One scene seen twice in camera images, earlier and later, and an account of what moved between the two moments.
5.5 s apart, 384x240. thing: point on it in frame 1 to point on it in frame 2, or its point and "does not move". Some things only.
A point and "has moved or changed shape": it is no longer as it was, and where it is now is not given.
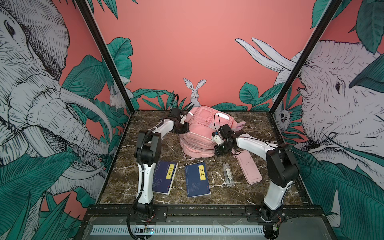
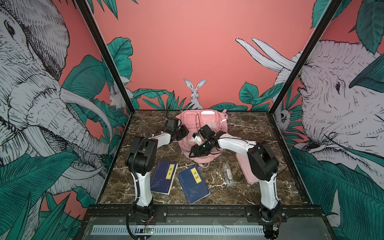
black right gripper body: x=223 y=149 to x=204 y=149
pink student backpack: x=195 y=141 has moved or changed shape
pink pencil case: x=248 y=165 does not move
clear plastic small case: x=228 y=175 does not move
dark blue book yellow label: x=197 y=181 has moved or changed shape
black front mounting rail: x=207 y=214 does not move
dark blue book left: x=164 y=175 does not move
